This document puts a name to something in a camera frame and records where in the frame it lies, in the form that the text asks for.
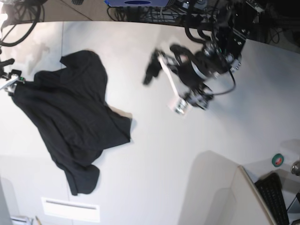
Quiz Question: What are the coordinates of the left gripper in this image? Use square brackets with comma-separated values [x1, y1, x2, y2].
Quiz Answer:
[142, 44, 213, 115]

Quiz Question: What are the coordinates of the black t-shirt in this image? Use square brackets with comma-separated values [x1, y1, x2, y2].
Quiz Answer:
[12, 50, 131, 196]

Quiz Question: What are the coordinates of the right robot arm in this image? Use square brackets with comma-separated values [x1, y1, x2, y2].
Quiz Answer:
[0, 0, 46, 96]

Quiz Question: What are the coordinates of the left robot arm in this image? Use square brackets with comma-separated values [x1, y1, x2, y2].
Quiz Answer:
[142, 0, 264, 115]

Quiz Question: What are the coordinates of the green tape roll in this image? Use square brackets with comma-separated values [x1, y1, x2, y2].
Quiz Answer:
[271, 153, 285, 167]

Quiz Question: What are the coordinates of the white slotted box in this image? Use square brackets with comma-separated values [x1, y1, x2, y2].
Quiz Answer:
[41, 197, 100, 223]

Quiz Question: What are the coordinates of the black keyboard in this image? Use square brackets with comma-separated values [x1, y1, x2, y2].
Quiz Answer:
[255, 172, 290, 225]

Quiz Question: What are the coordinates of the silver round knob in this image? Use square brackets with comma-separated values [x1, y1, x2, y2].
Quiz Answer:
[291, 160, 300, 176]

